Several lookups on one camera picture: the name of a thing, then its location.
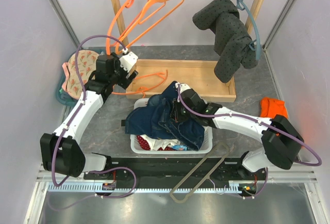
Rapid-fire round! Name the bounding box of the orange hanger with white shirt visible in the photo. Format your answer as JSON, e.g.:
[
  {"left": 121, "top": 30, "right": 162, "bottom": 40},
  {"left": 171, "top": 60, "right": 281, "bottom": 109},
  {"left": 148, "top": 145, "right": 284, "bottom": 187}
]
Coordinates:
[{"left": 106, "top": 0, "right": 185, "bottom": 54}]

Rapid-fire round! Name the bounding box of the white shirt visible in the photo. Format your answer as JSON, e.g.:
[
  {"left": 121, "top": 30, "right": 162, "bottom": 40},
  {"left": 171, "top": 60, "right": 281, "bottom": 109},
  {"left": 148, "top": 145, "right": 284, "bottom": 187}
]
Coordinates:
[{"left": 141, "top": 135, "right": 180, "bottom": 151}]

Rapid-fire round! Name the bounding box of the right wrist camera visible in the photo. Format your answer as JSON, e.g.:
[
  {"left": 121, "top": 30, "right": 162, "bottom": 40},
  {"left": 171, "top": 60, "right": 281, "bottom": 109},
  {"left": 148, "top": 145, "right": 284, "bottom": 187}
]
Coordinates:
[{"left": 175, "top": 82, "right": 191, "bottom": 95}]

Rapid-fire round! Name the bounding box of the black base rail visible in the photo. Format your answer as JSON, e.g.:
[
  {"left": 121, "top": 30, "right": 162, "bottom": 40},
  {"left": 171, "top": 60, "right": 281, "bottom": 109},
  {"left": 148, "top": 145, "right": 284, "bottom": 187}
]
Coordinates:
[{"left": 84, "top": 157, "right": 266, "bottom": 189}]

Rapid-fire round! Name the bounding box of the dark blue denim garment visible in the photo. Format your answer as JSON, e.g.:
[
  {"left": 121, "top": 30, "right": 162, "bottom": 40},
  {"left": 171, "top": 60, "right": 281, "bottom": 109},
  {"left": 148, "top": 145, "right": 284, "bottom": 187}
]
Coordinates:
[{"left": 125, "top": 81, "right": 205, "bottom": 151}]

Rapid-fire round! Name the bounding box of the orange plastic hanger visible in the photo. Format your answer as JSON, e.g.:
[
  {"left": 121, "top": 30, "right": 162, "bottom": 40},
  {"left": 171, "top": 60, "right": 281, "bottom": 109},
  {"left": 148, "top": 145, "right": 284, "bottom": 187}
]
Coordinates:
[{"left": 105, "top": 0, "right": 158, "bottom": 55}]

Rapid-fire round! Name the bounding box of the grey dotted garment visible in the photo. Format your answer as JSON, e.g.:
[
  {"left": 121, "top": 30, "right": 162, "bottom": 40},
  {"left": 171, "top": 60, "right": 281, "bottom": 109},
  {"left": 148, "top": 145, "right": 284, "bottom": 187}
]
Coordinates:
[{"left": 192, "top": 0, "right": 258, "bottom": 83}]

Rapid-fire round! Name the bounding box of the red polka dot skirt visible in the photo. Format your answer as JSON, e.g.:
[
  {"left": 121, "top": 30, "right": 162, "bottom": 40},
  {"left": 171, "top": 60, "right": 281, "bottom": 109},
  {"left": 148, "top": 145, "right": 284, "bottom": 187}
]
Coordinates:
[{"left": 136, "top": 136, "right": 151, "bottom": 151}]

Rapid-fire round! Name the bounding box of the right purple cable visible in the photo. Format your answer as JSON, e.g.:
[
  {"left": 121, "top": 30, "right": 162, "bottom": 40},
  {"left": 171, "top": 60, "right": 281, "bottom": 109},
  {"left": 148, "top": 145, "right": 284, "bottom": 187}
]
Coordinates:
[{"left": 176, "top": 83, "right": 323, "bottom": 167}]

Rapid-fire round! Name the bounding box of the blue floral garment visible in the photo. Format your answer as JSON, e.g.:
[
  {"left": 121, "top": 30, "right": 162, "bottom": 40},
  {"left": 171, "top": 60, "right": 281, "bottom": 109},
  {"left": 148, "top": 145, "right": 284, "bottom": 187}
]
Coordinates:
[{"left": 171, "top": 145, "right": 188, "bottom": 151}]

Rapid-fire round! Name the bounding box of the purple cable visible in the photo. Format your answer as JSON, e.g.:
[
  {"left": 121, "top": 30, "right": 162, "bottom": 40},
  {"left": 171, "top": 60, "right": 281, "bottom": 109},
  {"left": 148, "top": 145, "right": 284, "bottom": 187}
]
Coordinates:
[
  {"left": 176, "top": 83, "right": 323, "bottom": 167},
  {"left": 51, "top": 34, "right": 137, "bottom": 199}
]

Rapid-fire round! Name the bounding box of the blue grey hanger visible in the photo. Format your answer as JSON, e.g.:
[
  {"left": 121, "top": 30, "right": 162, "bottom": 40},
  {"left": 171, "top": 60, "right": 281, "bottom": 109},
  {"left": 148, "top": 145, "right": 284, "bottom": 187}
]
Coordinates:
[{"left": 219, "top": 0, "right": 261, "bottom": 61}]

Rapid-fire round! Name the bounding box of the orange cloth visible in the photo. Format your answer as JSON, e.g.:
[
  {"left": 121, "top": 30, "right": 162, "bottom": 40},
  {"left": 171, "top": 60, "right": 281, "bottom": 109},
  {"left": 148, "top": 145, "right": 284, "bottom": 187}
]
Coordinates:
[{"left": 260, "top": 97, "right": 288, "bottom": 118}]

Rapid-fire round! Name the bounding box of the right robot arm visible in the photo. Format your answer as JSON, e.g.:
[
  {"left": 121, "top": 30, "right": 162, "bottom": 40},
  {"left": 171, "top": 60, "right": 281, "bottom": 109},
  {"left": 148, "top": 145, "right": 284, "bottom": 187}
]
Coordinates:
[{"left": 173, "top": 84, "right": 303, "bottom": 180}]

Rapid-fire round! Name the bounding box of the floral oven mitt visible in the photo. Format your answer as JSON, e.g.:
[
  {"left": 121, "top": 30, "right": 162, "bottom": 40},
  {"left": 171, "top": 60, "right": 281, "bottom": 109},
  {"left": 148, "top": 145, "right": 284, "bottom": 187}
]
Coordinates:
[{"left": 61, "top": 49, "right": 102, "bottom": 100}]

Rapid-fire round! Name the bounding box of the orange hanger with denim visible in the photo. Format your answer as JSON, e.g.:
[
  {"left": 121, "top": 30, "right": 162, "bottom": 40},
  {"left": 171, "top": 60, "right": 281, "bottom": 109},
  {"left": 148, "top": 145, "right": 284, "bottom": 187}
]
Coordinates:
[{"left": 112, "top": 69, "right": 169, "bottom": 98}]

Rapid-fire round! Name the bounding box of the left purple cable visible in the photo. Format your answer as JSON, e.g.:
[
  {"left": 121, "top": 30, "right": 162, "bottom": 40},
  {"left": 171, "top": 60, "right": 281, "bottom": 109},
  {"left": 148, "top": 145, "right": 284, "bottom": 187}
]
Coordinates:
[{"left": 51, "top": 34, "right": 137, "bottom": 199}]

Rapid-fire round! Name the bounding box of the white plastic basket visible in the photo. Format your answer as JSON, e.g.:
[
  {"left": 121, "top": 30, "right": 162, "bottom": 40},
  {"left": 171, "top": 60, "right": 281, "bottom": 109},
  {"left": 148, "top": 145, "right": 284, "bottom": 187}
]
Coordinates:
[{"left": 129, "top": 97, "right": 213, "bottom": 155}]

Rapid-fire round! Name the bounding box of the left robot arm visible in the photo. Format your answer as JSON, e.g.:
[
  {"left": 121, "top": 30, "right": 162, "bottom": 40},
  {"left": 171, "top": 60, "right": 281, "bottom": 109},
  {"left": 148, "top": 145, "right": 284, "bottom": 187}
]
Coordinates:
[{"left": 40, "top": 52, "right": 138, "bottom": 179}]

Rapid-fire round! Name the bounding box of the grey metal hanger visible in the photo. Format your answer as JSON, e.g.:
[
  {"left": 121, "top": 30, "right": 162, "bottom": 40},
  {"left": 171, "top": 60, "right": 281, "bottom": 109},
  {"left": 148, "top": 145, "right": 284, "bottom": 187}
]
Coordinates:
[{"left": 169, "top": 141, "right": 230, "bottom": 204}]

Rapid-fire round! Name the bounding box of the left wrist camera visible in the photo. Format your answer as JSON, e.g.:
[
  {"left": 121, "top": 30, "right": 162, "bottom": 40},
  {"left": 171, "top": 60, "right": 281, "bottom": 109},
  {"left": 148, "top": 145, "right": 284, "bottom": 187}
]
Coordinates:
[{"left": 119, "top": 52, "right": 138, "bottom": 72}]

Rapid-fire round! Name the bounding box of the wooden clothes rack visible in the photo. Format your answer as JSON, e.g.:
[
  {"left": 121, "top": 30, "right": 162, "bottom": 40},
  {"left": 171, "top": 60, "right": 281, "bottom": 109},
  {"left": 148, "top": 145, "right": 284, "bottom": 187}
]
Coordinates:
[{"left": 119, "top": 0, "right": 264, "bottom": 103}]

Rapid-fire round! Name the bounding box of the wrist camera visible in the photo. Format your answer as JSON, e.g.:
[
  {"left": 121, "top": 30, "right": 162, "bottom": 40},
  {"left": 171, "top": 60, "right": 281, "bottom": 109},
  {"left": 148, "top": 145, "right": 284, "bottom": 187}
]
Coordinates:
[
  {"left": 119, "top": 52, "right": 138, "bottom": 72},
  {"left": 175, "top": 82, "right": 191, "bottom": 95}
]

